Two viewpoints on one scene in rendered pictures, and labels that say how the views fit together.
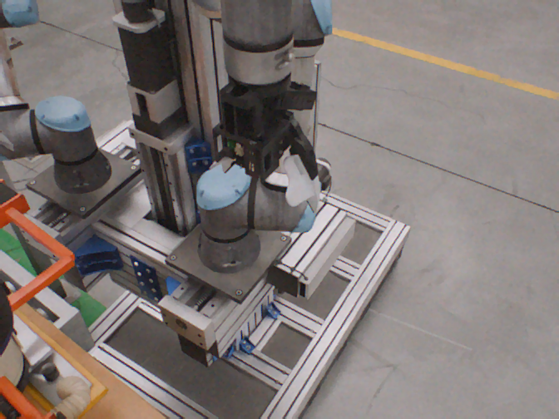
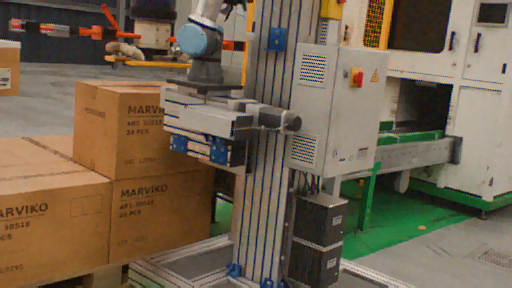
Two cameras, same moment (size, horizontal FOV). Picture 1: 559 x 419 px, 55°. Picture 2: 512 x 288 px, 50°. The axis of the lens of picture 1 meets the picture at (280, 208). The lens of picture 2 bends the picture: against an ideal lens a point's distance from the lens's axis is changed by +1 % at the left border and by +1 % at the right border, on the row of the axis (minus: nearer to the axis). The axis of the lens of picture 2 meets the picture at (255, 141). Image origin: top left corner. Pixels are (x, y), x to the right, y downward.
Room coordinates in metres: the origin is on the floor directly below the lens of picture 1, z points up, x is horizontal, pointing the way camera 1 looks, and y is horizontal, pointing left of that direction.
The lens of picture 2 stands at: (1.37, -2.04, 1.23)
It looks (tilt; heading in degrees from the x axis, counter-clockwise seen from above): 11 degrees down; 98
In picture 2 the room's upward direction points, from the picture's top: 6 degrees clockwise
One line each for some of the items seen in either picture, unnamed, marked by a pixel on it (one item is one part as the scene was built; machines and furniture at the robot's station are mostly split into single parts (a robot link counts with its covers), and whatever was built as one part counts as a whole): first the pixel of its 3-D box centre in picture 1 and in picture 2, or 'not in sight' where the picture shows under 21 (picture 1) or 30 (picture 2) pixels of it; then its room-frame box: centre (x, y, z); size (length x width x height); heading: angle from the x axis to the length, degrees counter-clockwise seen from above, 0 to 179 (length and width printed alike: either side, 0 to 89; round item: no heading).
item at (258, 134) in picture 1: (257, 118); not in sight; (0.53, 0.03, 1.66); 0.09 x 0.08 x 0.12; 148
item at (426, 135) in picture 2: not in sight; (391, 141); (1.81, 1.91, 0.60); 1.60 x 0.10 x 0.09; 53
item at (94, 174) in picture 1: (79, 161); not in sight; (1.11, 0.54, 1.09); 0.15 x 0.15 x 0.10
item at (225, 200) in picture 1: (227, 199); (207, 40); (0.85, 0.12, 1.20); 0.13 x 0.12 x 0.14; 84
